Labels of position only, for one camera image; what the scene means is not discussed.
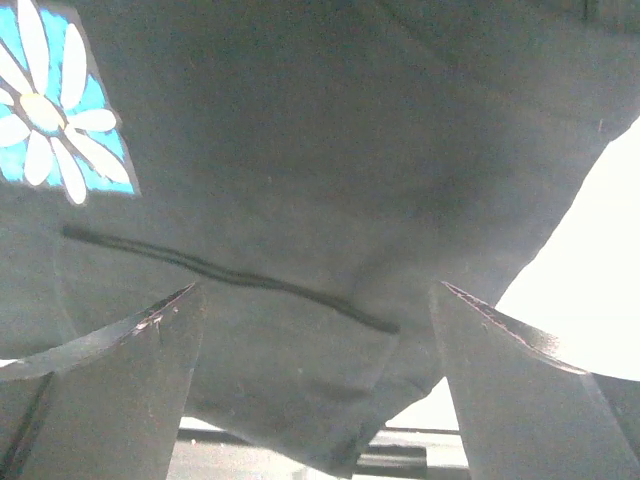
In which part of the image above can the black t-shirt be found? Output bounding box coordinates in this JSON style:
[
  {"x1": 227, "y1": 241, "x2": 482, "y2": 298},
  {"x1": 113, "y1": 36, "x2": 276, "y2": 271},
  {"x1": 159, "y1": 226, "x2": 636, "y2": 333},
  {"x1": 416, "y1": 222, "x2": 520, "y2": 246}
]
[{"x1": 1, "y1": 1, "x2": 639, "y2": 474}]

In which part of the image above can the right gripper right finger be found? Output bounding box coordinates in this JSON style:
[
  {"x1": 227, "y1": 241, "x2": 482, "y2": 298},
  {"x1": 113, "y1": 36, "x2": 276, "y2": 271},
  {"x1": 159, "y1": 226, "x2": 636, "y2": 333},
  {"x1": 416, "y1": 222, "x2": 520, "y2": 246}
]
[{"x1": 432, "y1": 282, "x2": 639, "y2": 479}]

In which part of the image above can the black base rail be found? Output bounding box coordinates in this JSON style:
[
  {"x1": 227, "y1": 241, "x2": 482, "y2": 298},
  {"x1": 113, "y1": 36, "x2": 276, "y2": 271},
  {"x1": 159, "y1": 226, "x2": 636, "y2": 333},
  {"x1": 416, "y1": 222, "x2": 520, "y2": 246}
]
[{"x1": 167, "y1": 417, "x2": 471, "y2": 479}]

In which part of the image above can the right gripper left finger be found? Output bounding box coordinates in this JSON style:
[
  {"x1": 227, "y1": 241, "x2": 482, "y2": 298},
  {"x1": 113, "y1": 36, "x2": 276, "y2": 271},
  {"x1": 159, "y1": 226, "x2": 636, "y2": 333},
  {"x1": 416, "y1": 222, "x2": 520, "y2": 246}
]
[{"x1": 1, "y1": 284, "x2": 204, "y2": 480}]

